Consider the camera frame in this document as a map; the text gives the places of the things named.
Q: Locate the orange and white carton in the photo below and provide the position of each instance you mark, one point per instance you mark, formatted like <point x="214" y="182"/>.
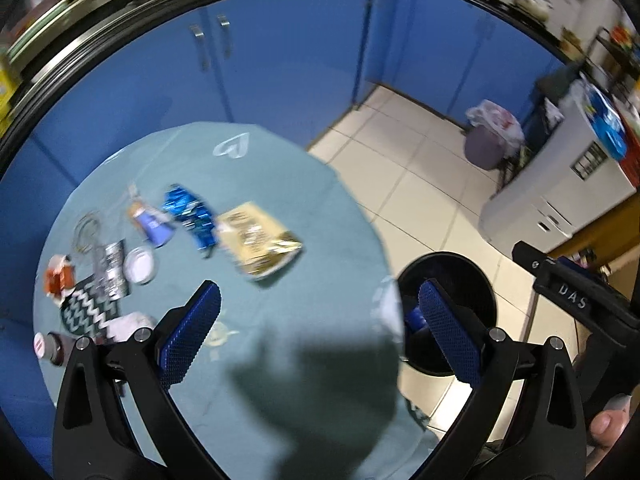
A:
<point x="59" y="280"/>

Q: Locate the blue plastic package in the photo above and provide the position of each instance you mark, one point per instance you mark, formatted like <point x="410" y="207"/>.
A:
<point x="607" y="120"/>

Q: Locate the clear plastic wrap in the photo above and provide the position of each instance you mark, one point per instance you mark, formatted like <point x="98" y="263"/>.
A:
<point x="87" y="230"/>

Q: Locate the grey waste bin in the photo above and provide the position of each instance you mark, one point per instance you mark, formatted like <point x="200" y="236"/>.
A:
<point x="482" y="152"/>

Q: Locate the round trash bin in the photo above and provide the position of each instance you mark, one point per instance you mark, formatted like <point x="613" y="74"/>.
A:
<point x="460" y="280"/>

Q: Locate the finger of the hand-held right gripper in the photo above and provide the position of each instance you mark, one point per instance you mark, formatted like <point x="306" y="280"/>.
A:
<point x="530" y="255"/>

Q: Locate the white ceramic pot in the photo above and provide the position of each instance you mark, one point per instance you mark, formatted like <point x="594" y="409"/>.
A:
<point x="532" y="4"/>

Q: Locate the person's right hand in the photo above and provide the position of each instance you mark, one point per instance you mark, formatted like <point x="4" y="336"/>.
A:
<point x="605" y="427"/>

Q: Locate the grey bin with plastic bag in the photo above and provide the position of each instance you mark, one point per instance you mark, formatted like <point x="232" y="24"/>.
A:
<point x="495" y="117"/>

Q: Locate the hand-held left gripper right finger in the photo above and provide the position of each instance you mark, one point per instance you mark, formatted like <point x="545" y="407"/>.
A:
<point x="450" y="332"/>

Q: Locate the blue and orange packet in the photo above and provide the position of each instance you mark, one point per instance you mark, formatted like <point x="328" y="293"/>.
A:
<point x="155" y="227"/>

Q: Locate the blue foil wrapper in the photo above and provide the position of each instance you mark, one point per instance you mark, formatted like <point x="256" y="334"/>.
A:
<point x="192" y="215"/>

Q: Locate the silver foil wrapper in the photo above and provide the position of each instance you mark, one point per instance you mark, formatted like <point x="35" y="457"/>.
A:
<point x="110" y="270"/>

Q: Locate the blue kitchen base cabinets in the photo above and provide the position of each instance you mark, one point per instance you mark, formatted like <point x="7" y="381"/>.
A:
<point x="300" y="50"/>

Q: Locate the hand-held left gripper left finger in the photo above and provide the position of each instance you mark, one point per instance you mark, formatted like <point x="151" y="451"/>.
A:
<point x="192" y="330"/>

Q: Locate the brown bottle with white cap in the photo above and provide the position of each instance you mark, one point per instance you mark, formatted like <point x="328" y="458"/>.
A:
<point x="55" y="347"/>

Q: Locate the white tissue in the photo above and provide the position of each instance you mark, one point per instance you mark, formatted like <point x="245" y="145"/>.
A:
<point x="127" y="325"/>

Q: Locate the round light blue table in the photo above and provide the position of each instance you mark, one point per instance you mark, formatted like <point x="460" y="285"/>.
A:
<point x="280" y="175"/>

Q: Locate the black bag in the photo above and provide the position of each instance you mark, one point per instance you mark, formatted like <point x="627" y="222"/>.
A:
<point x="555" y="87"/>

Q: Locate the black kitchen countertop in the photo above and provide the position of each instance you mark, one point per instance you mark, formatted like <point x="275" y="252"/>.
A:
<point x="165" y="2"/>

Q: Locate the beige paper snack packet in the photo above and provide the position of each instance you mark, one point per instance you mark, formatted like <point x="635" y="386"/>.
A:
<point x="250" y="237"/>

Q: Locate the round plastic lid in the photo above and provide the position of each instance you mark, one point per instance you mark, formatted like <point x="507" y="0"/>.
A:
<point x="140" y="265"/>

